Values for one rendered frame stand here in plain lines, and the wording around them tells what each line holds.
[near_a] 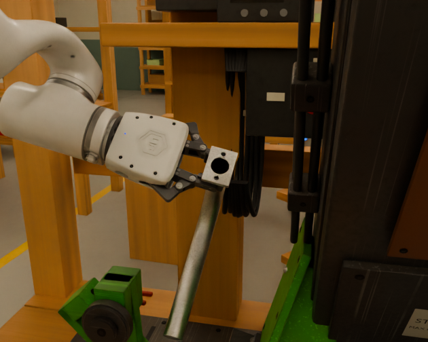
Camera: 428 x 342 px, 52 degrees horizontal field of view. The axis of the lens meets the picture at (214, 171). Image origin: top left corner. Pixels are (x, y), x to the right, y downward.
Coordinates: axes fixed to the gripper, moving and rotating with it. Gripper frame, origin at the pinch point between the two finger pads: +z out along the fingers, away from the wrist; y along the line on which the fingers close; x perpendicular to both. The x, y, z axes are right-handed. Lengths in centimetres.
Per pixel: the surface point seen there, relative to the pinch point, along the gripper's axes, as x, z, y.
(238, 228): 32.2, 8.4, 3.0
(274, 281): 220, 56, 37
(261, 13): -4.4, -0.3, 27.4
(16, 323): 53, -34, -28
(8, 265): 254, -116, 1
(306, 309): -2.1, 16.6, -15.6
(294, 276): -5.9, 13.4, -13.0
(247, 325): 46, 18, -14
